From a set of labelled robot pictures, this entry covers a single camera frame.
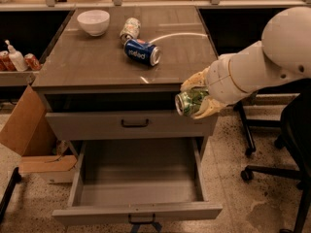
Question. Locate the red can at edge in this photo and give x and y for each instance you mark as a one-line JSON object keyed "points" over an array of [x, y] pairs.
{"points": [[5, 62]]}

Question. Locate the black office chair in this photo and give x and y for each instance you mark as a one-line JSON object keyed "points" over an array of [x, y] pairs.
{"points": [[295, 136]]}

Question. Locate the white pump bottle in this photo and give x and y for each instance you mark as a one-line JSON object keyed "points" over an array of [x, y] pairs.
{"points": [[16, 57]]}

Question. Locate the black stand leg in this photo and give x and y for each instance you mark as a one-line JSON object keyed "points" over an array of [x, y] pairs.
{"points": [[14, 180]]}

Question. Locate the grey drawer cabinet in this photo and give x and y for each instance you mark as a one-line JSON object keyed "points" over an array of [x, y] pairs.
{"points": [[93, 74]]}

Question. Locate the crushed green can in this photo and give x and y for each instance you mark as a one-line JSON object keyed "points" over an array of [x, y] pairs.
{"points": [[188, 102]]}

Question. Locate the open grey middle drawer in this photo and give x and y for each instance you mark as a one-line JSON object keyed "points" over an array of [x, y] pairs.
{"points": [[115, 178]]}

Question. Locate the blue Pepsi can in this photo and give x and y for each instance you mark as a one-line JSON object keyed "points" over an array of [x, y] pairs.
{"points": [[143, 52]]}

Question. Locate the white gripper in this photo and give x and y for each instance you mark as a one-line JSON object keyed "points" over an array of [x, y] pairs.
{"points": [[221, 81]]}

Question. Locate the brown cardboard box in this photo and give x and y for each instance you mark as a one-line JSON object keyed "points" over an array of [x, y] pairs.
{"points": [[28, 134]]}

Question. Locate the pale green white can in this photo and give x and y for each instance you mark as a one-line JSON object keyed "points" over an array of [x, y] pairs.
{"points": [[130, 30]]}

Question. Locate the black middle drawer handle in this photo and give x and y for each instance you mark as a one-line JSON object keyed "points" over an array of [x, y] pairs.
{"points": [[137, 220]]}

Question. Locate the black top drawer handle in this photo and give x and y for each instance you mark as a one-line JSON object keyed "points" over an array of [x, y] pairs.
{"points": [[126, 124]]}

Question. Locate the white bowl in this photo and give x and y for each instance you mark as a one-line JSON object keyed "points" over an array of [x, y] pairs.
{"points": [[94, 22]]}

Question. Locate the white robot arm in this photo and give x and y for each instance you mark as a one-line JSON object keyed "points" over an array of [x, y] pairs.
{"points": [[282, 55]]}

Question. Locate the black drawer handle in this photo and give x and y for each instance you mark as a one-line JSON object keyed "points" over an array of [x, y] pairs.
{"points": [[126, 124], [137, 220]]}

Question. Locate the red soda can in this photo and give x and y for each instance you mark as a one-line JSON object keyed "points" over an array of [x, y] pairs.
{"points": [[32, 62]]}

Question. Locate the grey top drawer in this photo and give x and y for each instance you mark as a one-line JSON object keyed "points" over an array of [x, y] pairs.
{"points": [[107, 125]]}

